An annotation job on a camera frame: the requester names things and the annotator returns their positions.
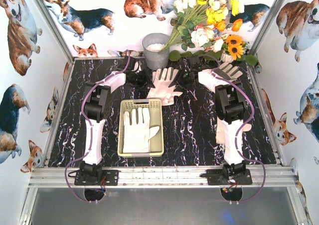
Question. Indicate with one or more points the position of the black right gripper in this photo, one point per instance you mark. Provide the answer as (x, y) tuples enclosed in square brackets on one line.
[(186, 77)]

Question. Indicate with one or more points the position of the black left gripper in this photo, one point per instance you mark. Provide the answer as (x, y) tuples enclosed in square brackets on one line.
[(143, 77)]

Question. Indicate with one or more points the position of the white grey work glove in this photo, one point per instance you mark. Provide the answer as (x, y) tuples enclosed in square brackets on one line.
[(137, 131)]

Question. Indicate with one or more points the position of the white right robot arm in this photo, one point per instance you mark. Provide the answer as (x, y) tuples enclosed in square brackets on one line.
[(230, 105)]

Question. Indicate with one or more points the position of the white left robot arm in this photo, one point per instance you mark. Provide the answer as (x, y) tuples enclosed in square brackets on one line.
[(95, 109)]

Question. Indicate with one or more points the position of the pale green storage basket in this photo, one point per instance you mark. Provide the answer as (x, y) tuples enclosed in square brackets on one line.
[(155, 109)]

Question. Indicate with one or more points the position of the grey metal bucket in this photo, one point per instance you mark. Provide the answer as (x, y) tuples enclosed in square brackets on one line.
[(156, 54)]

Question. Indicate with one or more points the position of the white ribbed flower pot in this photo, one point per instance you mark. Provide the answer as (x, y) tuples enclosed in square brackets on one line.
[(226, 58)]

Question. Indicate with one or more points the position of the artificial flower bouquet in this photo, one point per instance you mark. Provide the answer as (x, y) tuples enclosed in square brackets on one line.
[(213, 25)]

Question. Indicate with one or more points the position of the aluminium front frame rail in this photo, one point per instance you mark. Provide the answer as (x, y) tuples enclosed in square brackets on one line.
[(161, 177)]

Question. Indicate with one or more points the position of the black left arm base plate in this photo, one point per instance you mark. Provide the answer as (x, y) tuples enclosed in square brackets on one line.
[(105, 177)]

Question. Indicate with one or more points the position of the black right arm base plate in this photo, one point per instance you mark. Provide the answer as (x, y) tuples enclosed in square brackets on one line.
[(215, 177)]

